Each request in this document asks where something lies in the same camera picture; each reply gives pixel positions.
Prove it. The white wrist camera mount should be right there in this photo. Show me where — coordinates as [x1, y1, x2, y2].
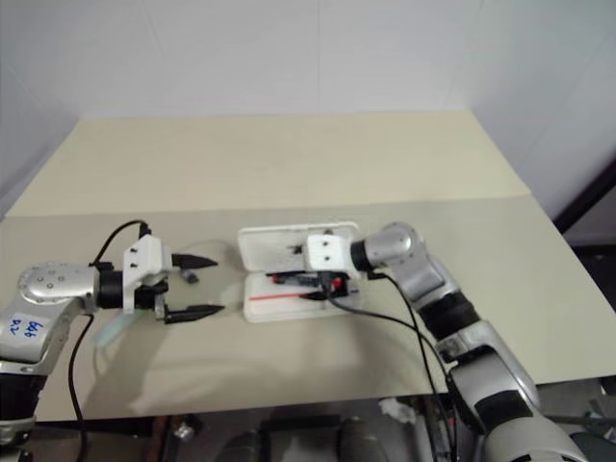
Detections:
[120, 235, 174, 315]
[306, 232, 356, 276]

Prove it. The white plastic pencil case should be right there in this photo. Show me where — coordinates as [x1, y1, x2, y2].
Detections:
[237, 219, 364, 324]

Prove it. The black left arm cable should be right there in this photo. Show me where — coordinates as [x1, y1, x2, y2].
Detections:
[66, 219, 151, 462]

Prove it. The white crumpled paper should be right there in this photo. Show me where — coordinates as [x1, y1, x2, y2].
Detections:
[377, 397, 417, 425]

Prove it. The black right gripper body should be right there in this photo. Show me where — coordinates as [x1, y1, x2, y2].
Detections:
[315, 269, 350, 297]

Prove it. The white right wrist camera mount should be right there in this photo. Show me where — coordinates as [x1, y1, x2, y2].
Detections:
[306, 232, 356, 276]

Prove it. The small grey metal part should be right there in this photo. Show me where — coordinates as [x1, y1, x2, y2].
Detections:
[171, 417, 202, 442]

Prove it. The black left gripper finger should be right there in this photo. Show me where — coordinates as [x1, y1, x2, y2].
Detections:
[163, 304, 227, 325]
[171, 253, 218, 271]

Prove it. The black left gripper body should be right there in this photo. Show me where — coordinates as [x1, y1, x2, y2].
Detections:
[134, 280, 170, 323]

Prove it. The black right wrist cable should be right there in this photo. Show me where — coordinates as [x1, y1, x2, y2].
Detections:
[328, 296, 449, 374]

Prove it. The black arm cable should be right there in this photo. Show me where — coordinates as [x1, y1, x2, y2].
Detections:
[368, 271, 456, 462]
[66, 219, 151, 462]

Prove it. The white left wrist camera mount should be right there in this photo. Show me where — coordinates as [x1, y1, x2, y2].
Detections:
[120, 235, 174, 315]

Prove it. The clear plastic sheet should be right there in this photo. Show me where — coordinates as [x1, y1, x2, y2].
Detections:
[168, 239, 240, 319]

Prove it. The light teal marker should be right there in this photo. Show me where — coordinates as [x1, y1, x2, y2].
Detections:
[92, 311, 142, 349]

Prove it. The thin red marker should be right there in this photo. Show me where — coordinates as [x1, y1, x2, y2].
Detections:
[248, 287, 362, 303]

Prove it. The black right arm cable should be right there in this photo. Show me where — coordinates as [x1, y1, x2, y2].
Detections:
[368, 271, 456, 462]

